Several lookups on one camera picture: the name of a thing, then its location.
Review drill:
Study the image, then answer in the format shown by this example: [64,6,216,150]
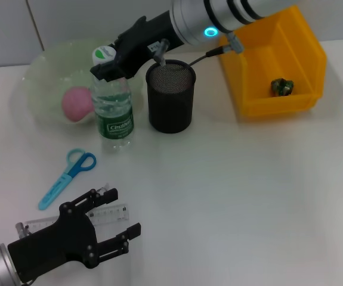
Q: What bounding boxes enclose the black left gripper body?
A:
[7,202,100,284]

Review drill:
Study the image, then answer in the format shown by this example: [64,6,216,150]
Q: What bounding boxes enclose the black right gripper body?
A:
[111,10,187,80]

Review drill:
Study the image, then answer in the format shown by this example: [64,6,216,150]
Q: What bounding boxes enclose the blue scissors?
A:
[38,148,97,211]

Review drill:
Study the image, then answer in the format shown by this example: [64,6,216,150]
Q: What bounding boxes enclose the pink toy peach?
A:
[61,86,94,123]

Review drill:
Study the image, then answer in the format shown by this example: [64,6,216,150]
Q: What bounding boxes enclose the clear green-label water bottle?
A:
[89,46,135,153]

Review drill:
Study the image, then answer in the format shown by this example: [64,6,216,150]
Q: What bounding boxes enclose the green plastic wrapper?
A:
[271,77,295,97]

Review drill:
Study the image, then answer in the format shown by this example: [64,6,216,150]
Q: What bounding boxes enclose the transparent plastic ruler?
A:
[23,203,129,236]

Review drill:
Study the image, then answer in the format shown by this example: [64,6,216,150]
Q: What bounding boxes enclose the pale green glass fruit plate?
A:
[11,38,144,129]

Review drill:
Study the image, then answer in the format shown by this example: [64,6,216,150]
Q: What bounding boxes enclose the black mesh pen holder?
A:
[145,59,196,134]

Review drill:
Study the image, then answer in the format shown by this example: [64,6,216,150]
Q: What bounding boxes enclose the yellow plastic bin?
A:
[218,5,329,119]

